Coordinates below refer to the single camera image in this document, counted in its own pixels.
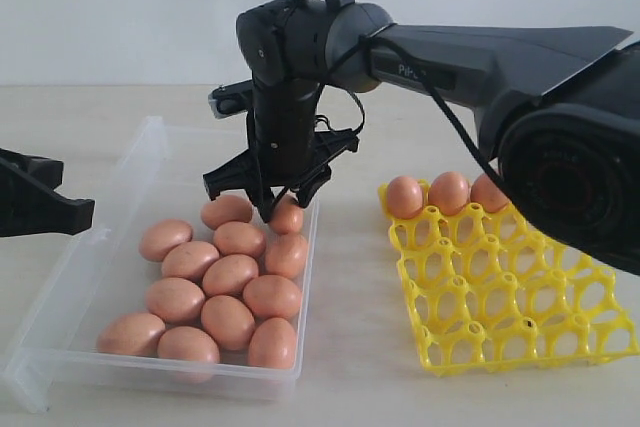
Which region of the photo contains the brown egg corner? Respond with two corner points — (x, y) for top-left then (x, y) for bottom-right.
(200, 194), (253, 230)

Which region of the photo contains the clear plastic bin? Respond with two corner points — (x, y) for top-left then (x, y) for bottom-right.
(1, 117), (301, 413)

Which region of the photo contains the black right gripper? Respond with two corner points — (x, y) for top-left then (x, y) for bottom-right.
(203, 77), (359, 208)

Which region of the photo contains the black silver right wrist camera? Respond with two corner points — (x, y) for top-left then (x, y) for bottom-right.
(208, 80), (253, 119)

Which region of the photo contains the brown egg row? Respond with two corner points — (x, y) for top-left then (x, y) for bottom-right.
(212, 221), (266, 258)

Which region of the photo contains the yellow plastic egg tray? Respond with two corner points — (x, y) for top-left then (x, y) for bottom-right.
(378, 179), (639, 376)

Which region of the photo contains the brown egg placed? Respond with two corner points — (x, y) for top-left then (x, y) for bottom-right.
(386, 175), (423, 219)
(470, 173), (509, 213)
(428, 171), (471, 216)

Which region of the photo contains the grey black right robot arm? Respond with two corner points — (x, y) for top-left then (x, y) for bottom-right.
(203, 0), (639, 274)

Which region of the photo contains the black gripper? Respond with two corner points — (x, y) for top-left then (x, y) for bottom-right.
(1, 149), (64, 237)

